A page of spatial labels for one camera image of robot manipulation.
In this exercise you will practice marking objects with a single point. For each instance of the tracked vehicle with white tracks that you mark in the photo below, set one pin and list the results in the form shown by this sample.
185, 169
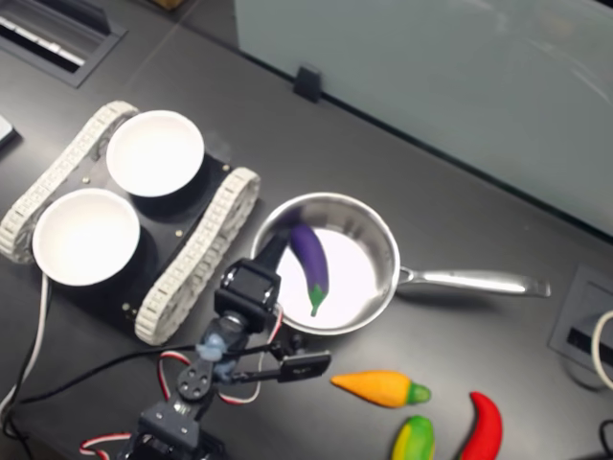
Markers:
206, 239

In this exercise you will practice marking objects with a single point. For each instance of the black partition clip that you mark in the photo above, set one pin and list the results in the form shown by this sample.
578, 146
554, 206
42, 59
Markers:
306, 82

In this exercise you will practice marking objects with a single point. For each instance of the black gripper camera board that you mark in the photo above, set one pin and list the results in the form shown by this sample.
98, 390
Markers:
304, 368

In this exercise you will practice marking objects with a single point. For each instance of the brown box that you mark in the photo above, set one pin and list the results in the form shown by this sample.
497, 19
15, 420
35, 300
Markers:
168, 3

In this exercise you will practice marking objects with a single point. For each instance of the pale grey putty lump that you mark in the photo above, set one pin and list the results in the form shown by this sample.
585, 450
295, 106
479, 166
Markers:
211, 347

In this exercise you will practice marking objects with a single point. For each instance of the yellow green toy corn cob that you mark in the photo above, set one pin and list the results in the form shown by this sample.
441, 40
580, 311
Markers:
414, 438

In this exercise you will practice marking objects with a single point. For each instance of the orange toy carrot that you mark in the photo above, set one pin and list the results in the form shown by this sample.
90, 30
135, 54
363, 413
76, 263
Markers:
373, 388

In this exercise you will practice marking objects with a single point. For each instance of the grey table socket box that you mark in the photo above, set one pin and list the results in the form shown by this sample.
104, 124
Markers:
574, 306

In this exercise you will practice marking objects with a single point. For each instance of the red toy chilli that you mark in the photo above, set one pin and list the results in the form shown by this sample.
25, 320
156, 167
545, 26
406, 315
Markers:
486, 426

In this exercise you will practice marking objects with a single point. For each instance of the frosted glass partition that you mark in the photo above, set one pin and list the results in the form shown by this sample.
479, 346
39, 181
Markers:
431, 72

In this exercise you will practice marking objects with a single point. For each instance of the purple toy aubergine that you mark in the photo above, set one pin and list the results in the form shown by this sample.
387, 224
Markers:
311, 259

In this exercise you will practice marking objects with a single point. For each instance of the white bowl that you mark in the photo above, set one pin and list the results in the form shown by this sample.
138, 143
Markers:
155, 153
86, 235

